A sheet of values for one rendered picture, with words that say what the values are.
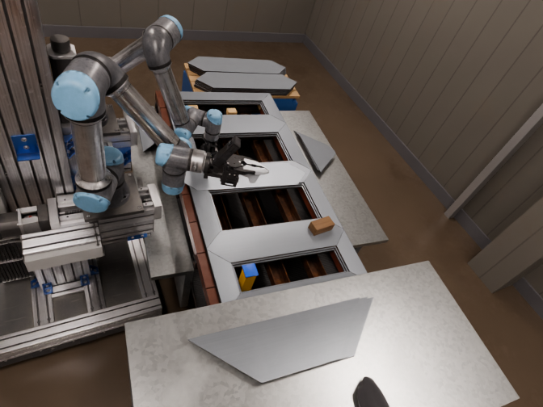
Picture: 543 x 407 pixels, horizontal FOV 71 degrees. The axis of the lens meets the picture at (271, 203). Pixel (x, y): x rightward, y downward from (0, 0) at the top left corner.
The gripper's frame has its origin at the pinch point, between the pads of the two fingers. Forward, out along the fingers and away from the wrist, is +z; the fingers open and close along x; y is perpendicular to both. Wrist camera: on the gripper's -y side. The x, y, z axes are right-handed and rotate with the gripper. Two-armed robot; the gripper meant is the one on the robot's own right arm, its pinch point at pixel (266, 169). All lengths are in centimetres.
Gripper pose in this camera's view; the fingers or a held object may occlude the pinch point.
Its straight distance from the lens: 127.9
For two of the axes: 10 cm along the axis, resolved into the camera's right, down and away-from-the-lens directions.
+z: 9.7, 1.8, 1.7
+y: -2.4, 7.4, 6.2
